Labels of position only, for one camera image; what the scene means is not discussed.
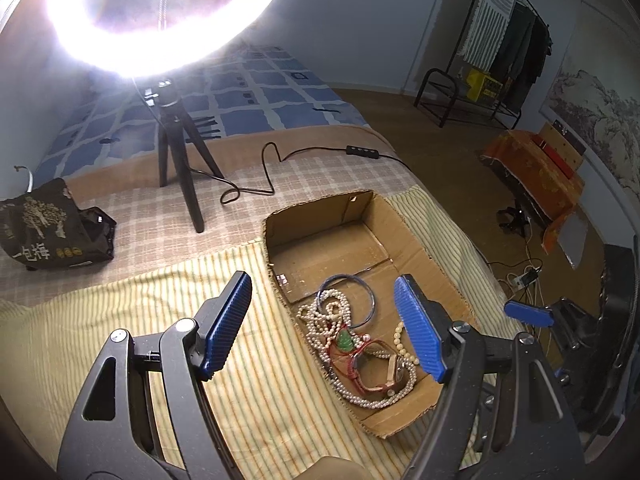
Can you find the white power strip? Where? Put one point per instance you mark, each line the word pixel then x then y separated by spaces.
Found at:
pixel 529 276

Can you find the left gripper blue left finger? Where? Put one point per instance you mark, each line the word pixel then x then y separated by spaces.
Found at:
pixel 219 321

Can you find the black tripod stand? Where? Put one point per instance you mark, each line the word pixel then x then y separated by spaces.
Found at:
pixel 164 102

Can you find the black clothes rack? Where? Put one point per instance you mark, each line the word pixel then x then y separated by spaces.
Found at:
pixel 501 51

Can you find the yellow striped cloth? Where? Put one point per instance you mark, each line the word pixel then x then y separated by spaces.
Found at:
pixel 272 400

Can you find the blue patterned quilt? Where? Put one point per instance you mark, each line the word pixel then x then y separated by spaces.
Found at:
pixel 251 90

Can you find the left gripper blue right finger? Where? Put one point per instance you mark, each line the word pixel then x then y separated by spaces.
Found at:
pixel 437 340

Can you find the white ring light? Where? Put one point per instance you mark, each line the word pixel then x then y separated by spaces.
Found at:
pixel 137 39

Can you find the dark blue thin bangle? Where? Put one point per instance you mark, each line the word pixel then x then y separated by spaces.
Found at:
pixel 329 290

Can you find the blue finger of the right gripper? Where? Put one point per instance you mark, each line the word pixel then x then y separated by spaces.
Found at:
pixel 529 315

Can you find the black metal chair frame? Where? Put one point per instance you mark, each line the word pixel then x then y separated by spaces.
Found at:
pixel 440 96

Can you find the black snack bag gold print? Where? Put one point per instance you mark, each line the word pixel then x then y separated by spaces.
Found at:
pixel 45 229

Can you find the brown cardboard box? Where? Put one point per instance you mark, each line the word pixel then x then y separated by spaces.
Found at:
pixel 366 242

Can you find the landscape wall painting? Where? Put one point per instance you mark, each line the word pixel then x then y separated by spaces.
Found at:
pixel 594 91

